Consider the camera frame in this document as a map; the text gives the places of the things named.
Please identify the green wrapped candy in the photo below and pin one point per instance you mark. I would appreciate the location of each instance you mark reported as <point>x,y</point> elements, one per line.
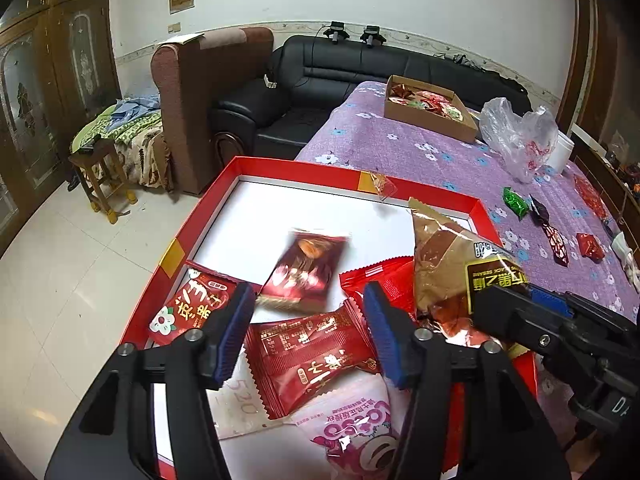
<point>515,202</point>

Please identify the blue clothes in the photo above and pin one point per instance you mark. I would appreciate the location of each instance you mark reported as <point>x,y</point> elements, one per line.
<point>132,107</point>

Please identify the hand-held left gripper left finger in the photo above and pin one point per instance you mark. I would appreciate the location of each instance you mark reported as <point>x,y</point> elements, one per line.
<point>232,335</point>

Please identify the patterned blanket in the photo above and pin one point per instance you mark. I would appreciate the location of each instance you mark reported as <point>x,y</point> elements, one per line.
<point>145,150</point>

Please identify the red foil candy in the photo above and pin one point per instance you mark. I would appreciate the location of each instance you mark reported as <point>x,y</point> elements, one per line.
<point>589,246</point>

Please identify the wooden stool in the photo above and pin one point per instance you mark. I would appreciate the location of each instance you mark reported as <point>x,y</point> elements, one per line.
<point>92,155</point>

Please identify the clear plastic bag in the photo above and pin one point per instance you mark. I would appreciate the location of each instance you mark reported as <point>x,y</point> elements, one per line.
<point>500,125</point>

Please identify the brown armchair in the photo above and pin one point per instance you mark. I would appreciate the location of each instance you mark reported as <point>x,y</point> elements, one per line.
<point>200,110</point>

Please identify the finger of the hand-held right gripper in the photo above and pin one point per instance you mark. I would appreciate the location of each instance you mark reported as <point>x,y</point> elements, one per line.
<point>510,317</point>
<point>550,300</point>

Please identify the black camera device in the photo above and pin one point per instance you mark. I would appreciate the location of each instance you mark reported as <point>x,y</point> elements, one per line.
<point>373,35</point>
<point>336,31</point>

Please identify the white plastic jar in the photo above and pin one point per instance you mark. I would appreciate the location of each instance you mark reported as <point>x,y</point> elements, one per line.
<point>562,152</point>

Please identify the white work glove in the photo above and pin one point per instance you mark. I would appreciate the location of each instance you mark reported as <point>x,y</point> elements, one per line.
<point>625,255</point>

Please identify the wall socket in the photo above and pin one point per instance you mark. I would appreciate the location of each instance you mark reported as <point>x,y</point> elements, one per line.
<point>174,27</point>

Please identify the white pink printed packet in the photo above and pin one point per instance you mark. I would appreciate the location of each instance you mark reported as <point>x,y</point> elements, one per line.
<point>240,410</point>

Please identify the small orange candy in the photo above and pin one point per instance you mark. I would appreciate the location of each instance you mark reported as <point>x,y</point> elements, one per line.
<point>382,185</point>

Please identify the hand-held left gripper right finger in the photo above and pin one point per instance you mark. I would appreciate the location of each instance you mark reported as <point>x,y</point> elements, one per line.
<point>382,340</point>

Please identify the dark red glossy snack packet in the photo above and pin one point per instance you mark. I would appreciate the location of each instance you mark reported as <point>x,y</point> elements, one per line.
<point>300,275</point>

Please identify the pile of assorted snacks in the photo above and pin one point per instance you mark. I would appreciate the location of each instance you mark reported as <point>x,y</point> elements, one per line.
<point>430,100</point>

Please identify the cardboard box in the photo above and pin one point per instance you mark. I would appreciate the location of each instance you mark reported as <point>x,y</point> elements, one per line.
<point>425,125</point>

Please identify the pink white snack packet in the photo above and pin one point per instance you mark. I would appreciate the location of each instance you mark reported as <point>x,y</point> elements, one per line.
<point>350,435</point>

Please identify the purple flowered tablecloth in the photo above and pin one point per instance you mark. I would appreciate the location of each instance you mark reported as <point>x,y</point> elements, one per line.
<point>425,160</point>

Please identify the brown gold snack packet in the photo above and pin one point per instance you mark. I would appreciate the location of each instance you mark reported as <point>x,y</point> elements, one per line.
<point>440,260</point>

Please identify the large bright red snack packet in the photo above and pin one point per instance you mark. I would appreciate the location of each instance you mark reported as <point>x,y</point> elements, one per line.
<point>390,280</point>

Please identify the wooden wardrobe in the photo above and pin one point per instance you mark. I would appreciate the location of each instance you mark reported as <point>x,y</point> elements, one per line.
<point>50,85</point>

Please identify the red flower print snack packet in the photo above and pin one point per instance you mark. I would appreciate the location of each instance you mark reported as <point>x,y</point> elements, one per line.
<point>185,310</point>

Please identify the red shallow box lid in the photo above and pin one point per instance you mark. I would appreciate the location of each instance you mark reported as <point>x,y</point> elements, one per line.
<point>310,200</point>

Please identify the dark twisted candy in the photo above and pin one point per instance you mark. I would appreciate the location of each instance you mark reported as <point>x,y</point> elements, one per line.
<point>540,210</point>

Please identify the red mesh pouch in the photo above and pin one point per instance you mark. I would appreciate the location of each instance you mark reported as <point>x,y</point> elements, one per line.
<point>590,197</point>

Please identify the black leather sofa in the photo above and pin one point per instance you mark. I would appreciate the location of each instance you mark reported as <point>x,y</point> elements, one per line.
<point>310,80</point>

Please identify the wooden sideboard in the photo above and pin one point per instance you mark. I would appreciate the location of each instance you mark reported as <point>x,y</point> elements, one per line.
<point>600,170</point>

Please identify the red patterned candy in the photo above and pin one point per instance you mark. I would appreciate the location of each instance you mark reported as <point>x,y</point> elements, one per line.
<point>556,245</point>

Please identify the white paper sheet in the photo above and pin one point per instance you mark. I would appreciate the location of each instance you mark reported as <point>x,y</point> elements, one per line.
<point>185,37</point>

